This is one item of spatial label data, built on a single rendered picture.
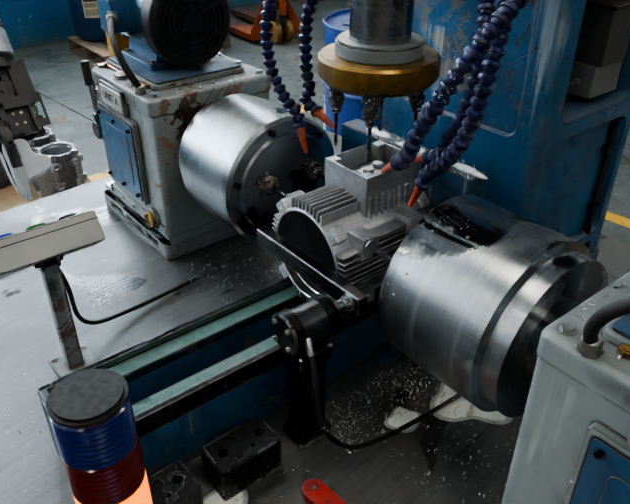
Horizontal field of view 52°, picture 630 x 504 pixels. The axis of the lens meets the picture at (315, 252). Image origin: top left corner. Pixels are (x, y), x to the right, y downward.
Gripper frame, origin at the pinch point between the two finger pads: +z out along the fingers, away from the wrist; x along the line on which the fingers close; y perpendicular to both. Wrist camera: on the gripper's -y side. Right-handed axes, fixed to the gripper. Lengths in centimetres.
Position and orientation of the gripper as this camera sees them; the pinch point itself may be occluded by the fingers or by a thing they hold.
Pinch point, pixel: (22, 193)
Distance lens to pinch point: 109.6
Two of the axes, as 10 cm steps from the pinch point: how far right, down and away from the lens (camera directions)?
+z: 3.5, 9.3, 0.8
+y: 7.8, -3.4, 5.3
